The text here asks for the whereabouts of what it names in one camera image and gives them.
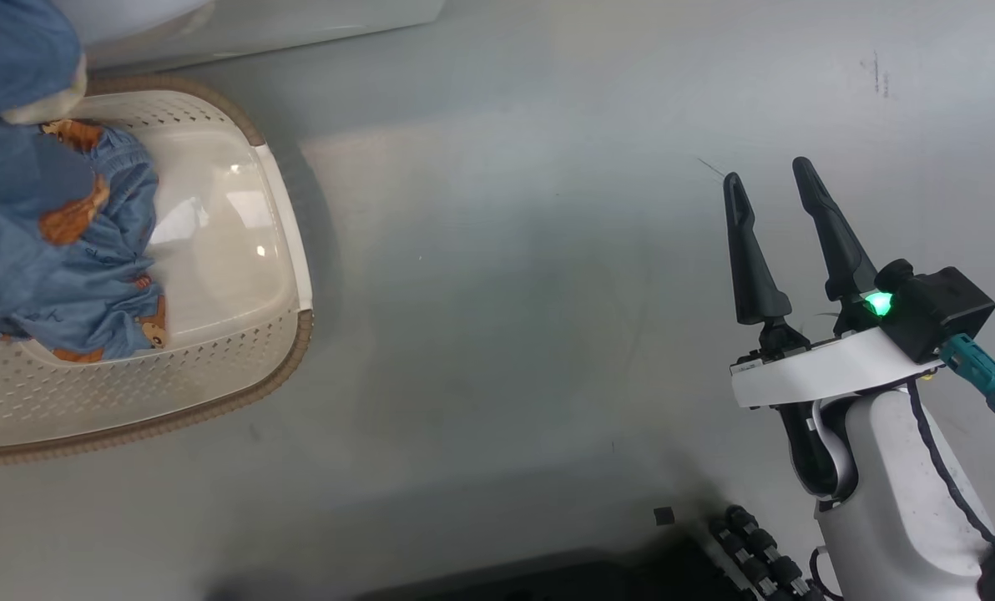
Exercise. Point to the cream and blue garment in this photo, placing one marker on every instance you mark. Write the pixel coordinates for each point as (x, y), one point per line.
(13, 50)

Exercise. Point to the blue cartoon print garment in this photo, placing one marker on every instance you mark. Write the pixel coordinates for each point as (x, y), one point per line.
(63, 275)

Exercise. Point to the cream perforated laundry basket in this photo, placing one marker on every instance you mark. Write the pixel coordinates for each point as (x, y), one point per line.
(214, 250)

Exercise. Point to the black square block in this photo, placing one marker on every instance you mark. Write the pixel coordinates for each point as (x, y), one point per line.
(664, 516)

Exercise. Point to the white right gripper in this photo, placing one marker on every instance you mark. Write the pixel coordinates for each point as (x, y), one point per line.
(823, 367)

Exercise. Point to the white front-load washing machine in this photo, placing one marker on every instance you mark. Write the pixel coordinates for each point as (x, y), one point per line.
(297, 25)

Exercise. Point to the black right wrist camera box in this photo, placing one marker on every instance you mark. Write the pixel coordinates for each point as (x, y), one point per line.
(940, 309)

